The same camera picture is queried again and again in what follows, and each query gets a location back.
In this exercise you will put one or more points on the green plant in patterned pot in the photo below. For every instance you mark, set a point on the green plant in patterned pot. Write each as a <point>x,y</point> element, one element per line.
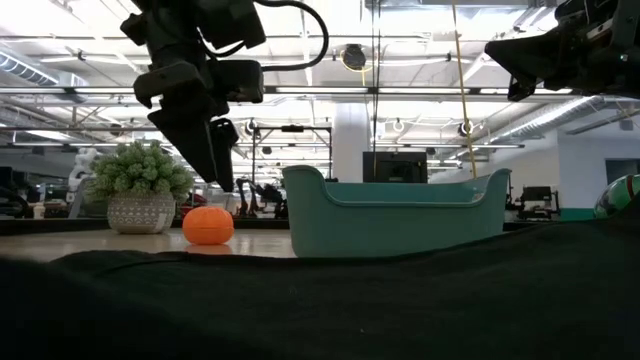
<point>140,192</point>

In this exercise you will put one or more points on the green striped toy watermelon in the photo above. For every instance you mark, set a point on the green striped toy watermelon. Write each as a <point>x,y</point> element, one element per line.
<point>617,196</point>

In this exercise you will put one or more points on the black folded cloth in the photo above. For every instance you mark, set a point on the black folded cloth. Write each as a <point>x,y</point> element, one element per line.
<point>320,310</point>

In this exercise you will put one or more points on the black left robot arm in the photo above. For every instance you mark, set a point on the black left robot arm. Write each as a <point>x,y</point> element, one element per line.
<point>165,35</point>

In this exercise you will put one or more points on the black background stand frame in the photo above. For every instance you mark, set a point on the black background stand frame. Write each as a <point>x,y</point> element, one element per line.
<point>292,129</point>

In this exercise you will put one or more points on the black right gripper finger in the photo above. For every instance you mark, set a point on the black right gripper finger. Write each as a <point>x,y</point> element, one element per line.
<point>535,57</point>
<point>520,90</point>

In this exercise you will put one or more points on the black computer case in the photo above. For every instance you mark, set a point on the black computer case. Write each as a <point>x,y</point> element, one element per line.
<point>395,167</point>

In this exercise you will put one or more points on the orange toy fruit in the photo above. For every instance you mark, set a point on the orange toy fruit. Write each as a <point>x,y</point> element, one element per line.
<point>208,226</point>

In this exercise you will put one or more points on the black background robot arms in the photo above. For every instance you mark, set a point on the black background robot arms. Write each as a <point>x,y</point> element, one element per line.
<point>265,197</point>

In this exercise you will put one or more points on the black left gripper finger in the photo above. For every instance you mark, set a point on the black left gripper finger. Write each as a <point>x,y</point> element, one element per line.
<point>192,140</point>
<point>226,150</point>

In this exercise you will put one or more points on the white humanoid robot figure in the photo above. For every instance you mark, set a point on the white humanoid robot figure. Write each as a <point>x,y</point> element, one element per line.
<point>82,165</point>

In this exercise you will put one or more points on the black table frame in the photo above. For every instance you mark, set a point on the black table frame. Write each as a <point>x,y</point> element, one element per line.
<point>50,226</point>

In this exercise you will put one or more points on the teal plastic tub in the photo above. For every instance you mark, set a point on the teal plastic tub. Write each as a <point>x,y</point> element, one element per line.
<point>390,227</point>

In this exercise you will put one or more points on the black background workstation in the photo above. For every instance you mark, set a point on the black background workstation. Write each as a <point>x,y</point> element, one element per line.
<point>536,200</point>

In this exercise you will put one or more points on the green low box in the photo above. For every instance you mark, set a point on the green low box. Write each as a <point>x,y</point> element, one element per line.
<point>577,214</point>

